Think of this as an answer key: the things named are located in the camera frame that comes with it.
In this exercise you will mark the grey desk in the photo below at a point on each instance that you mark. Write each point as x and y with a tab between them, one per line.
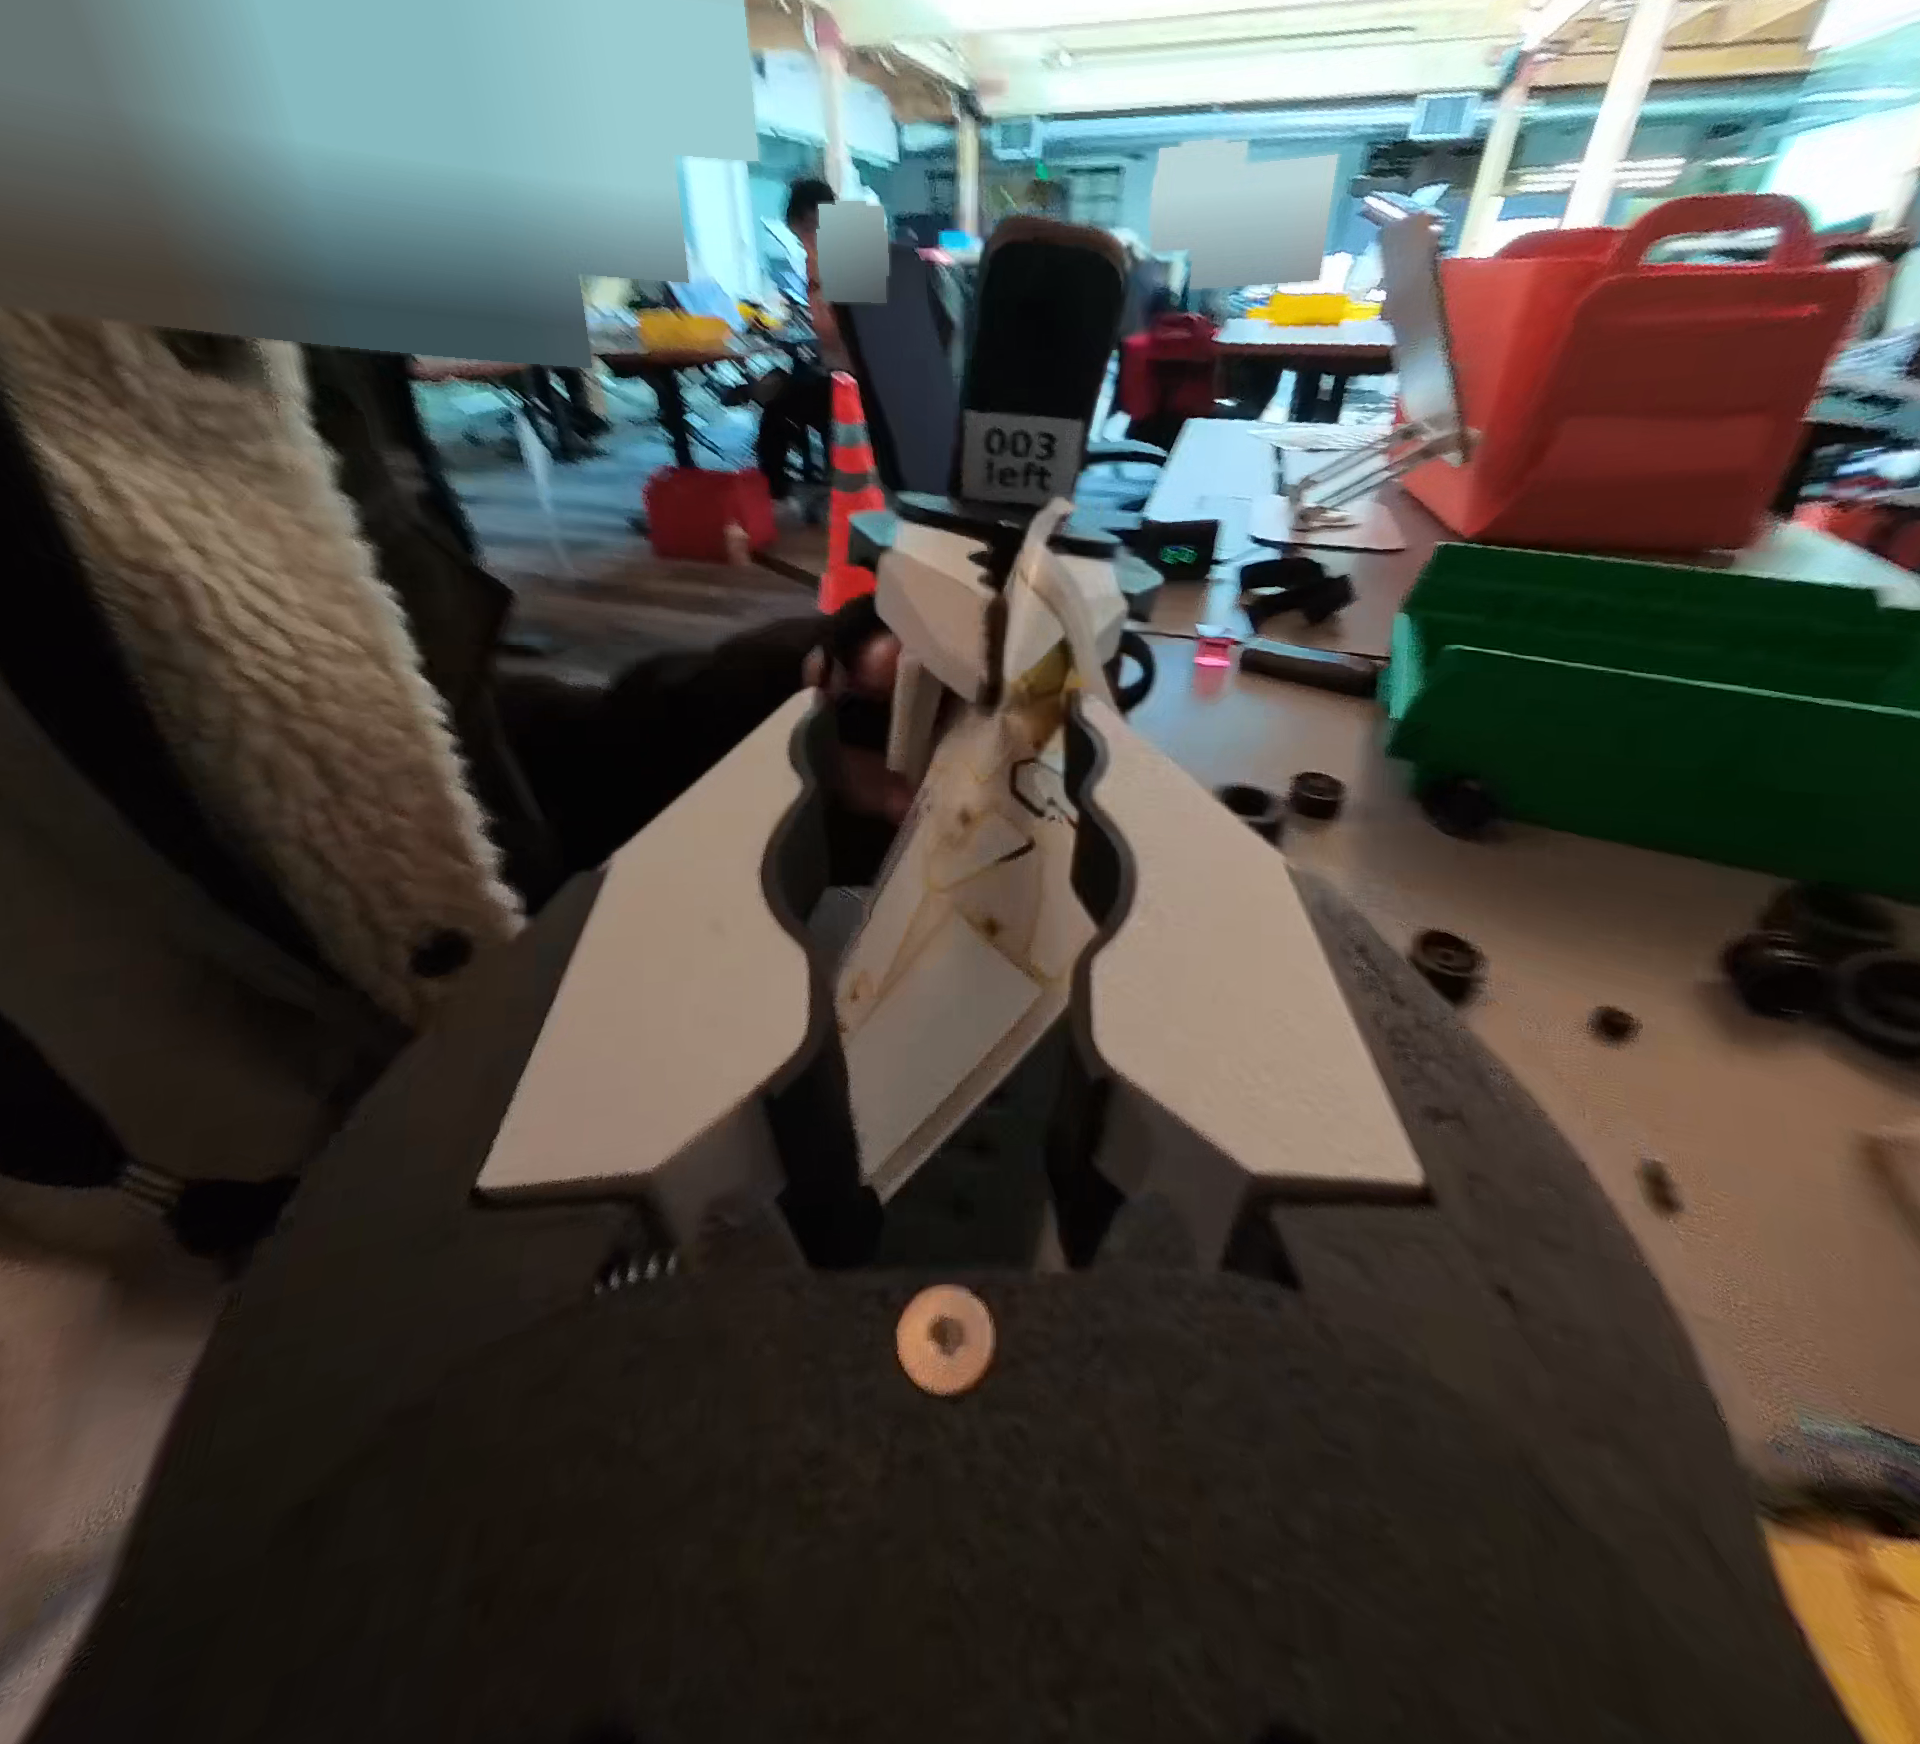
1531	1113

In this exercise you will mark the person's left forearm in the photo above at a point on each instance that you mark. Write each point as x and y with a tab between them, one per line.
674	740

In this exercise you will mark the person's left hand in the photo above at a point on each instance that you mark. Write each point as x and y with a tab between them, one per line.
868	770

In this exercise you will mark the red tote bag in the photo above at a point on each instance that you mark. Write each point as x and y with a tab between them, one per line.
1634	409

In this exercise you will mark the yellow plastic bin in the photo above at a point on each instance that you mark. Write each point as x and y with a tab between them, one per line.
682	334

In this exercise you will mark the wooden document stand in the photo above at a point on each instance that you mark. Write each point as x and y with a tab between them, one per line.
1418	334

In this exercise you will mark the dark flat bar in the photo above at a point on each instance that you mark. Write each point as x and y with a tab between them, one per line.
1311	668

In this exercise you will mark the black device with green display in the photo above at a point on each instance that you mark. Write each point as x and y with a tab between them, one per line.
1181	550

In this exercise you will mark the yellow toy brick car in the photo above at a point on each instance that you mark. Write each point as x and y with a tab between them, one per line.
1859	1624

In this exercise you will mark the green plastic bin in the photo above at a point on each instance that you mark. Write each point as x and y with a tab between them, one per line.
1648	740

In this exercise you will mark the black toy tire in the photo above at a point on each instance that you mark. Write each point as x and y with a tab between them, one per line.
1882	1002
1778	971

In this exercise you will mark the sticker sheet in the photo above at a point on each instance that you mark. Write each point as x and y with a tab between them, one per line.
961	995

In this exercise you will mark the red plastic bin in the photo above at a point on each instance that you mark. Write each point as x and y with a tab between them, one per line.
707	515

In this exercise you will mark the small black toy wheel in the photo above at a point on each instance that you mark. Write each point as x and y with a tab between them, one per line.
1612	1023

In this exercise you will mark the orange traffic cone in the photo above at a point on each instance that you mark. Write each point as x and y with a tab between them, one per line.
850	499

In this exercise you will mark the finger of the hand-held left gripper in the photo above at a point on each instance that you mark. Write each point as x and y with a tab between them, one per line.
938	603
1086	619

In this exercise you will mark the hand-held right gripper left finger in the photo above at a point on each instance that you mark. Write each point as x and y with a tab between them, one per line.
659	1010

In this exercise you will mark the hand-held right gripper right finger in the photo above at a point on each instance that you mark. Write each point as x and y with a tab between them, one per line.
1245	1010

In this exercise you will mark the pink small box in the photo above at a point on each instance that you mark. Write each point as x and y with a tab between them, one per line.
1217	658

